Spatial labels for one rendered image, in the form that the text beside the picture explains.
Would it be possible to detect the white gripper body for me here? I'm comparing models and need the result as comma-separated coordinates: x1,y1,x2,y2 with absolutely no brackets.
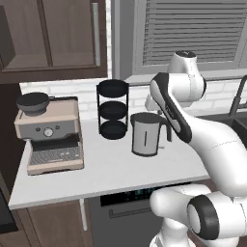
144,93,163,114

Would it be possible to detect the grey electric kettle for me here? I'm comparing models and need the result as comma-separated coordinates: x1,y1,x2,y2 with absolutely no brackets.
129,111,174,158

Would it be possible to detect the window with grey blinds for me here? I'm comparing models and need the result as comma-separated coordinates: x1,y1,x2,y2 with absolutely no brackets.
110,0,247,85

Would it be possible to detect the dark sink tap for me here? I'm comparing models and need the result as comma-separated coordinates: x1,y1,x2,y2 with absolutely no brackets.
228,74,247,118

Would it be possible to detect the dark sink basin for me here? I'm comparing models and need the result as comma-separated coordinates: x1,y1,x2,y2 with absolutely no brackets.
201,114,247,140

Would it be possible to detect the beige espresso coffee machine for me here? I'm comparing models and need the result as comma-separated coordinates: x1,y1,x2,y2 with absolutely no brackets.
13,92,86,177

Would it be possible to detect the grey dishwasher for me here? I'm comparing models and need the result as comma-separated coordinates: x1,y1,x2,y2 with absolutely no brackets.
86,181,194,247

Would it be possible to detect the brown base cupboard door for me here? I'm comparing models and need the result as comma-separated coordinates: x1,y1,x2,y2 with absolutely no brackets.
15,200,95,247

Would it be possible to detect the black appliance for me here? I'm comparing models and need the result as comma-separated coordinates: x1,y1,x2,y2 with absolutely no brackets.
0,188,19,234

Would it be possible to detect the black three-tier wire stand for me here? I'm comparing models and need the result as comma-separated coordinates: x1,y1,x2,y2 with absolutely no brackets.
96,78,130,141

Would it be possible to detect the grey cupboard door handle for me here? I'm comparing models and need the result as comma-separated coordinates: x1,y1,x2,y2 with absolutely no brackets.
92,2,101,68

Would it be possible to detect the brown wall cupboard door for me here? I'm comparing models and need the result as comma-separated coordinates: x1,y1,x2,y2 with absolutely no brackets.
0,0,49,85
38,0,109,80

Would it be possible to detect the dishwasher handle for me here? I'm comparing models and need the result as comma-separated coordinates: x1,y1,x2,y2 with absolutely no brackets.
108,206,152,220

